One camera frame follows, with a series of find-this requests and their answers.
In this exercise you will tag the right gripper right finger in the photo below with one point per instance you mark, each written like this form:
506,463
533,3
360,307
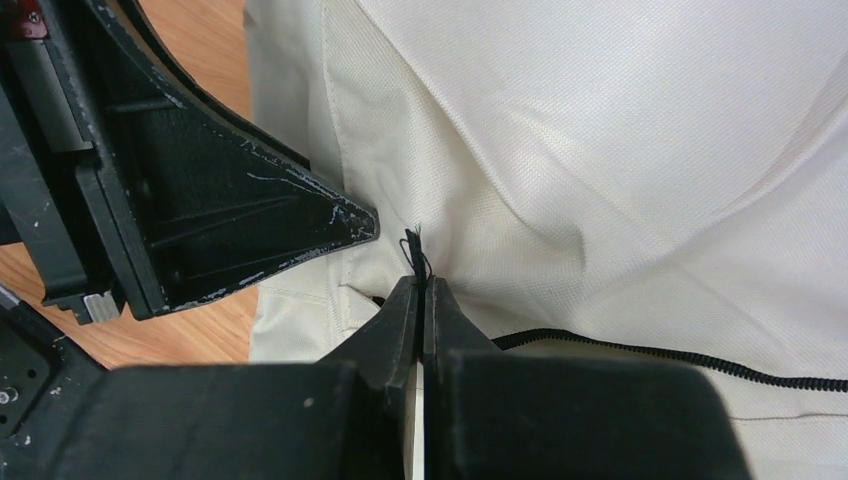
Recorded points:
489,414

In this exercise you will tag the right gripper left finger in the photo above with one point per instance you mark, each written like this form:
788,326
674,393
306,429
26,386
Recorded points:
342,417

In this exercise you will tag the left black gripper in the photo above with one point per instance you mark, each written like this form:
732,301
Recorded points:
131,186

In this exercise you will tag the beige canvas backpack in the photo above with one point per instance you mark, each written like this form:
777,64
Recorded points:
667,174

